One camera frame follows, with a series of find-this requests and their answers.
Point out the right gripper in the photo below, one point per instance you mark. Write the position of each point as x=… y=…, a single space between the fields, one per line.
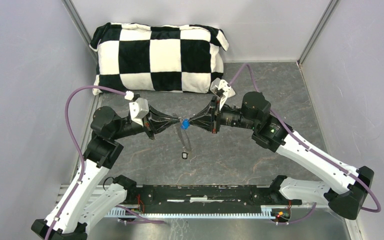
x=213 y=124

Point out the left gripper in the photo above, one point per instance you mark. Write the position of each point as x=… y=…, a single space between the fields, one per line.
x=155 y=122

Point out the blue key fob tag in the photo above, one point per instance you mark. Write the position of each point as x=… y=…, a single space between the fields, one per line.
x=185 y=124

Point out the black key fob tag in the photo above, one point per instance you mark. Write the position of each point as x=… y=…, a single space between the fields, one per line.
x=185 y=155

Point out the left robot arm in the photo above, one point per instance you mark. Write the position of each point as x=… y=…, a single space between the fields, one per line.
x=74 y=217

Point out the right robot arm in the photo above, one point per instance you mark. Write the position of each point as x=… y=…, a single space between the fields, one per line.
x=343 y=187

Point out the black and white checkered pillow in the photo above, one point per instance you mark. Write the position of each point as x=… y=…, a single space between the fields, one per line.
x=168 y=58

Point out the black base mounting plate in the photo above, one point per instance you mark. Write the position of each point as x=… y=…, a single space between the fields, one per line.
x=195 y=207

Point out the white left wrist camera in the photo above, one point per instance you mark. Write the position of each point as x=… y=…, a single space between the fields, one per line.
x=138 y=107

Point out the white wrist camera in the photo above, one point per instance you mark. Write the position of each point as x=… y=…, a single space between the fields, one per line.
x=221 y=88
x=138 y=107

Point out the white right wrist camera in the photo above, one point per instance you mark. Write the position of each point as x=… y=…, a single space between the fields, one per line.
x=221 y=88

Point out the aluminium frame rail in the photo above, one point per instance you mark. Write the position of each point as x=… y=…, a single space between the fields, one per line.
x=297 y=192

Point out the white slotted cable duct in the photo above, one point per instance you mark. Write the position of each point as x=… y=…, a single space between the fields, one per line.
x=264 y=213

